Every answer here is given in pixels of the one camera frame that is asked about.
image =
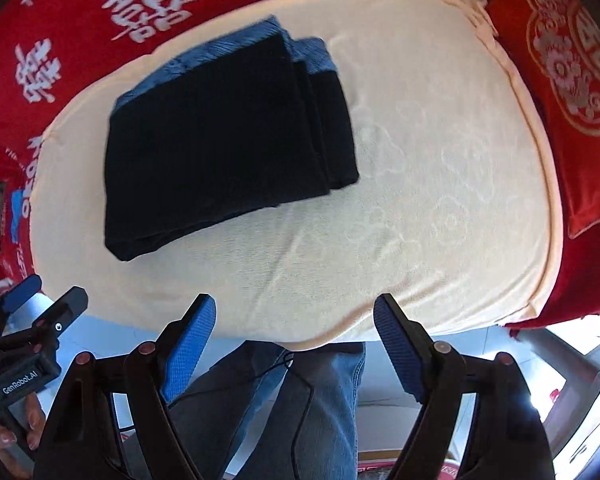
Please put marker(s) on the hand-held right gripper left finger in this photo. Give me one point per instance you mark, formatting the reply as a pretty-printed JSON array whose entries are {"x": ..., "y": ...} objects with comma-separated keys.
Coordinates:
[{"x": 190, "y": 350}]

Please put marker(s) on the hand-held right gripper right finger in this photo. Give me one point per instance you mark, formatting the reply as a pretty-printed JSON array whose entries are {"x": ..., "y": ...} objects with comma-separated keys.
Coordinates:
[{"x": 397, "y": 350}]

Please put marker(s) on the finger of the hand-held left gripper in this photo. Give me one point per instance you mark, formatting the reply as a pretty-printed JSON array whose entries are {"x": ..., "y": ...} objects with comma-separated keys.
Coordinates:
[
  {"x": 22, "y": 292},
  {"x": 65, "y": 307}
]

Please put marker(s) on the dark navy pants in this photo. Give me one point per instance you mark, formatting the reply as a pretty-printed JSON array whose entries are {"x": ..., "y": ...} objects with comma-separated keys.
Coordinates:
[{"x": 205, "y": 150}]

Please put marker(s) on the person's left hand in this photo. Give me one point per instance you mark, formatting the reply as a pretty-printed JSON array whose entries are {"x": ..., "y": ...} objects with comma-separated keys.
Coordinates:
[{"x": 32, "y": 422}]

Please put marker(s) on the cream embossed blanket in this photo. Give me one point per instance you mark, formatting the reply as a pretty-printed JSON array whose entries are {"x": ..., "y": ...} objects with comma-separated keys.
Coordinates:
[{"x": 405, "y": 260}]

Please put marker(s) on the person's blue jeans legs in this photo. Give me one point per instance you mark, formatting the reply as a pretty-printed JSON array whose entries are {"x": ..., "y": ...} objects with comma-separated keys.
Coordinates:
[{"x": 330, "y": 410}]

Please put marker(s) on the red printed blanket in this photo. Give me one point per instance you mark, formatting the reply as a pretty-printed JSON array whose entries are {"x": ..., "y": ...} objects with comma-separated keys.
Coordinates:
[{"x": 70, "y": 10}]

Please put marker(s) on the red embroidered cushion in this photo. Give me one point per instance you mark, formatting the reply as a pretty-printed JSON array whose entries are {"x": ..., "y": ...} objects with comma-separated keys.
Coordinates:
[{"x": 570, "y": 110}]

